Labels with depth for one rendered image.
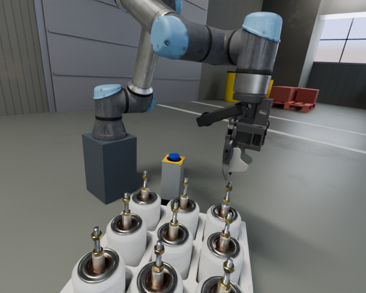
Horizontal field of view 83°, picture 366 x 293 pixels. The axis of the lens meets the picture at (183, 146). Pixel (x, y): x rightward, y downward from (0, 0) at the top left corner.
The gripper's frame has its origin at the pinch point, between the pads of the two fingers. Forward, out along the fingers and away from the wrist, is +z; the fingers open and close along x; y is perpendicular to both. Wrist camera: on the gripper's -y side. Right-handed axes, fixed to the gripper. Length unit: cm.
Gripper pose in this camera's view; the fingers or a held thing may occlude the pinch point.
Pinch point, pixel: (226, 171)
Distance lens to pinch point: 55.4
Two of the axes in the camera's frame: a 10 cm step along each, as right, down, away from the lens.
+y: 8.9, 2.3, -4.1
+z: -0.8, 9.4, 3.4
